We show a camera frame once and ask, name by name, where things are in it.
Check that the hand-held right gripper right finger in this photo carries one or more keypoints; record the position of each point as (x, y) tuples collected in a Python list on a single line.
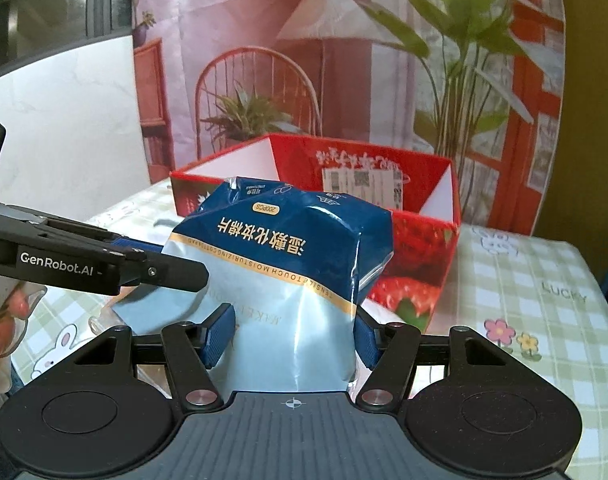
[(366, 340)]

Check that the dark window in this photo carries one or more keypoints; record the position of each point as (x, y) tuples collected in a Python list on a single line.
[(49, 0)]

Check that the red strawberry print box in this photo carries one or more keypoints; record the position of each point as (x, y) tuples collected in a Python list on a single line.
[(424, 240)]

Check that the printed backdrop cloth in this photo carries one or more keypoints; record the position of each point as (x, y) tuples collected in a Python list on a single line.
[(334, 60)]

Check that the white marble board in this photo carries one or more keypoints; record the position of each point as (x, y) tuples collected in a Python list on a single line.
[(74, 135)]

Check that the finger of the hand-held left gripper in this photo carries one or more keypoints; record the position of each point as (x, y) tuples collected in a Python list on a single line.
[(134, 249), (169, 272)]

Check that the green checked tablecloth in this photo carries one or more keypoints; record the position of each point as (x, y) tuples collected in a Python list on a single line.
[(524, 310)]

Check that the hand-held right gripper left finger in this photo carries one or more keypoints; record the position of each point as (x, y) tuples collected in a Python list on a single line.
[(218, 335)]

